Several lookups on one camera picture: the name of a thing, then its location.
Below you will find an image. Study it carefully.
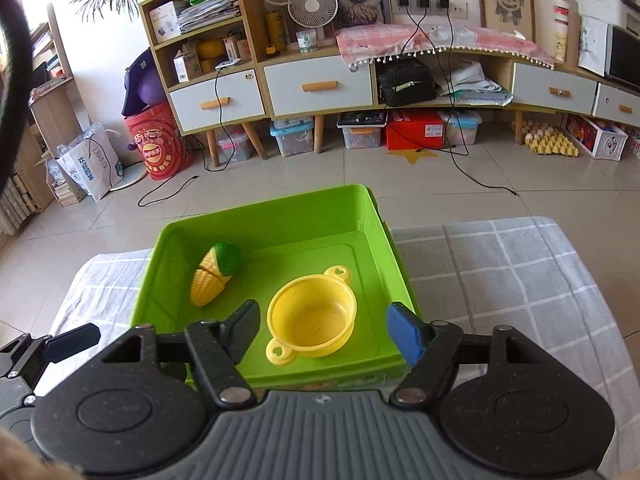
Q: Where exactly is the toy corn cob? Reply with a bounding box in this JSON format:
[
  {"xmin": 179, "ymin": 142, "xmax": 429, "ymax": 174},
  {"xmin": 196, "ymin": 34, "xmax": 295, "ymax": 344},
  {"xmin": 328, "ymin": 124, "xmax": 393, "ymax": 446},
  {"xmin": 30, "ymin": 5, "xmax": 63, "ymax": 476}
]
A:
[{"xmin": 190, "ymin": 242, "xmax": 242, "ymax": 308}]

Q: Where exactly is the yellow toy pot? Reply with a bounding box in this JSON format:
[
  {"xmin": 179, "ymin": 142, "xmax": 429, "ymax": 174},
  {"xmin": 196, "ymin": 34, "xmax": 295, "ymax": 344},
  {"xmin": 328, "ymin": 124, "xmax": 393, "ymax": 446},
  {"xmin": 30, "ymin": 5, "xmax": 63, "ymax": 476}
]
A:
[{"xmin": 265, "ymin": 266, "xmax": 358, "ymax": 366}]

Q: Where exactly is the grey checked table cloth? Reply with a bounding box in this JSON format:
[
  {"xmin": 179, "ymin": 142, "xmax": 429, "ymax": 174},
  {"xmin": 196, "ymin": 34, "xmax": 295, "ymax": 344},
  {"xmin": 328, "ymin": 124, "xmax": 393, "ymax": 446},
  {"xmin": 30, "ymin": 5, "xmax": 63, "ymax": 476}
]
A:
[{"xmin": 36, "ymin": 217, "xmax": 639, "ymax": 479}]

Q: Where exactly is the green plastic bin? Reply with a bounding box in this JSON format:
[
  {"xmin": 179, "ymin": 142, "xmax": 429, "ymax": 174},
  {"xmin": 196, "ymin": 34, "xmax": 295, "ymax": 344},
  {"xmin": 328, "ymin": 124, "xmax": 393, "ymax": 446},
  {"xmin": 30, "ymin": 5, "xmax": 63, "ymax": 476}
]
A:
[{"xmin": 131, "ymin": 184, "xmax": 414, "ymax": 390}]

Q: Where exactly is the yellow star floor sticker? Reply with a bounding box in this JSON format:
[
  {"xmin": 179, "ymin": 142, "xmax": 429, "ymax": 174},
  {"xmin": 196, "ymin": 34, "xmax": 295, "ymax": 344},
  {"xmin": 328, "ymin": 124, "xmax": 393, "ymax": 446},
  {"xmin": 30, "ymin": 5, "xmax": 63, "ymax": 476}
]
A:
[{"xmin": 387, "ymin": 150, "xmax": 438, "ymax": 166}]

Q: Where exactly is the red snack bucket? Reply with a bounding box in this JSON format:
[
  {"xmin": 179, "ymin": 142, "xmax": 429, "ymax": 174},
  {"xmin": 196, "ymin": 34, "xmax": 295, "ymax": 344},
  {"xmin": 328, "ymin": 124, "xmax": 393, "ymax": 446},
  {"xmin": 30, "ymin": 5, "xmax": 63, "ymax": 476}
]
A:
[{"xmin": 125, "ymin": 102, "xmax": 193, "ymax": 181}]

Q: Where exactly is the white paper shopping bag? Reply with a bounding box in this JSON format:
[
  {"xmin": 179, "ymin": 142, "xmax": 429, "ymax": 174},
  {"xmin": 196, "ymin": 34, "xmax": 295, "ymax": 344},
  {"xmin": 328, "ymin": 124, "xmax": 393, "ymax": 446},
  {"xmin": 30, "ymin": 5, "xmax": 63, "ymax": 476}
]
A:
[{"xmin": 56, "ymin": 122, "xmax": 124, "ymax": 202}]

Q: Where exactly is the red cardboard box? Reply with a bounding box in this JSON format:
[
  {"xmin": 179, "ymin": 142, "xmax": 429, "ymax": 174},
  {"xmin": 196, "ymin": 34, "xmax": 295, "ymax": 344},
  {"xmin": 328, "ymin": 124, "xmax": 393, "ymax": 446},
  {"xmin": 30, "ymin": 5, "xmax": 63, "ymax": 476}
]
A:
[{"xmin": 385, "ymin": 108, "xmax": 444, "ymax": 151}]

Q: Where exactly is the blue lid storage box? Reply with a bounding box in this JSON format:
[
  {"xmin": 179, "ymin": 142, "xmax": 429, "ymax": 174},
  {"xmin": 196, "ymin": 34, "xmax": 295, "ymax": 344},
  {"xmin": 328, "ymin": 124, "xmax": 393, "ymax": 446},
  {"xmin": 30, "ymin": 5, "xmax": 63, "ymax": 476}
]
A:
[{"xmin": 269, "ymin": 117, "xmax": 314, "ymax": 157}]

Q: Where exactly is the clear storage box black lid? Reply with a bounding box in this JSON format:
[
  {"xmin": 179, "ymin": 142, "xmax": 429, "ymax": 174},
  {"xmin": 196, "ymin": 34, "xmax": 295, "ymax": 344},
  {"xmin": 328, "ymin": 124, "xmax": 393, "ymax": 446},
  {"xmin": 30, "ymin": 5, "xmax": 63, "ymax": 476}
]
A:
[{"xmin": 336, "ymin": 110, "xmax": 387, "ymax": 150}]

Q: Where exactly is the yellow egg tray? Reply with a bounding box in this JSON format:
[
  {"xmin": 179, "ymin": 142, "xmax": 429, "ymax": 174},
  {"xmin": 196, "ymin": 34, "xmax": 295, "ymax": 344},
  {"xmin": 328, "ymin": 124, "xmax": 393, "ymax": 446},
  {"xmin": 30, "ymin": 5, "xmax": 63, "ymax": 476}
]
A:
[{"xmin": 523, "ymin": 120, "xmax": 579, "ymax": 158}]

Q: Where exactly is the wooden side desk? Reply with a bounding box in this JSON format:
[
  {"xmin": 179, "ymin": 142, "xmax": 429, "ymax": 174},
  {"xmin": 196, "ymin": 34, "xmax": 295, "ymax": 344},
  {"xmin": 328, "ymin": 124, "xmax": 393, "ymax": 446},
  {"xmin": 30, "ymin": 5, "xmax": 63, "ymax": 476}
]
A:
[{"xmin": 1, "ymin": 6, "xmax": 86, "ymax": 236}]

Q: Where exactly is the black bag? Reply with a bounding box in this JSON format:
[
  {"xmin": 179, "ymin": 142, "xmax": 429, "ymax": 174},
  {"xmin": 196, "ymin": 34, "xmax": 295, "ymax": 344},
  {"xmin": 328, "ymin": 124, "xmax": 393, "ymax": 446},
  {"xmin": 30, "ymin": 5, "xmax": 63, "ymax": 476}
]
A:
[{"xmin": 376, "ymin": 58, "xmax": 437, "ymax": 107}]

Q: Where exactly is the white colourful toy box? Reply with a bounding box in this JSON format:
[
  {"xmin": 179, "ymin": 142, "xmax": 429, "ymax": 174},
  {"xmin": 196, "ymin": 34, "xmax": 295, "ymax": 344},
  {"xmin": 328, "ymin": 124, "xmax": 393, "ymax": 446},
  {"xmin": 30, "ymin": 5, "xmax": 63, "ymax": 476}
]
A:
[{"xmin": 566, "ymin": 114, "xmax": 628, "ymax": 162}]

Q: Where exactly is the long wooden tv cabinet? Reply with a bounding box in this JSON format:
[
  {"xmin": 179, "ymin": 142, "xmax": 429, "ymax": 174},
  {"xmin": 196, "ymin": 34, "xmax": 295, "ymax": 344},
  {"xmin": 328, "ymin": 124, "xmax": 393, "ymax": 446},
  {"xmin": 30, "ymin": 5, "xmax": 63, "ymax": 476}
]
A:
[{"xmin": 255, "ymin": 47, "xmax": 639, "ymax": 153}]

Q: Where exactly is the pink checked cloth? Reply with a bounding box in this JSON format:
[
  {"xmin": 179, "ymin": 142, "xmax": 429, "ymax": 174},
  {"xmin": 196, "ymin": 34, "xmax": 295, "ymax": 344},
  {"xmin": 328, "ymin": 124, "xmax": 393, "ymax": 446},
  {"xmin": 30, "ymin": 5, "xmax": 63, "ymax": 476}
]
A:
[{"xmin": 336, "ymin": 24, "xmax": 554, "ymax": 70}]

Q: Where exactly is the wooden shelf cabinet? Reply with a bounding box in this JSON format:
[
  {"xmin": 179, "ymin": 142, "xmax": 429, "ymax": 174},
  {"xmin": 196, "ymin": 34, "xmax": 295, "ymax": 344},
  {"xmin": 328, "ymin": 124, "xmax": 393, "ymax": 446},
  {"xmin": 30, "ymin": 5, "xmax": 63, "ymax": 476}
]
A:
[{"xmin": 139, "ymin": 0, "xmax": 268, "ymax": 166}]

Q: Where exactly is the small white desk fan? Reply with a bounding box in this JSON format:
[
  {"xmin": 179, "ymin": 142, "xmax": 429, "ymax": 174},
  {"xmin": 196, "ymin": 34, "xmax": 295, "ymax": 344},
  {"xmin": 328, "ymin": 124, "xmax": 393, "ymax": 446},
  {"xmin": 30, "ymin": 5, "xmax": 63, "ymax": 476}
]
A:
[{"xmin": 288, "ymin": 0, "xmax": 338, "ymax": 53}]

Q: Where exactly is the framed cartoon girl picture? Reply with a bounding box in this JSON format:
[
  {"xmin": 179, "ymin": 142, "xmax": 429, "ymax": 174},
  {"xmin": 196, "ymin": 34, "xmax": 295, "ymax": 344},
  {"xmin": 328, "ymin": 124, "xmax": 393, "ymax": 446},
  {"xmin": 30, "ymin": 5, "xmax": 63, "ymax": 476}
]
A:
[{"xmin": 474, "ymin": 0, "xmax": 537, "ymax": 42}]

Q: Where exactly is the black power cable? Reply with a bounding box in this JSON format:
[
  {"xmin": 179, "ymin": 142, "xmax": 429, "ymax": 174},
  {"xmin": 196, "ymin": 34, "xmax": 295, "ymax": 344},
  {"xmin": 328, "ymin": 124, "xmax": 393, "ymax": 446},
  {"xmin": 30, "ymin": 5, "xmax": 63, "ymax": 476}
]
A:
[{"xmin": 394, "ymin": 0, "xmax": 520, "ymax": 198}]

